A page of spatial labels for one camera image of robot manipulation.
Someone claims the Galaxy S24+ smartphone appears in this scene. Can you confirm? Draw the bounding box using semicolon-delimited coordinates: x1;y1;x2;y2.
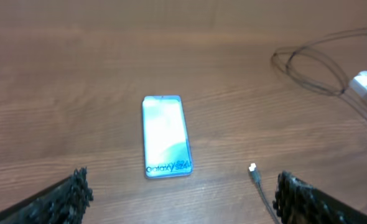
142;95;193;179

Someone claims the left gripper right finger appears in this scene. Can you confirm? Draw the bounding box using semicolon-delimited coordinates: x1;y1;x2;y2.
272;171;367;224

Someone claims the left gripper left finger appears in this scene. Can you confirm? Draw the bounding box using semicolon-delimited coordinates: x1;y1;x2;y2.
0;167;93;224

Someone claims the black USB-C charging cable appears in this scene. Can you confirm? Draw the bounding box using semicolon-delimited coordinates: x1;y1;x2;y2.
248;26;367;224

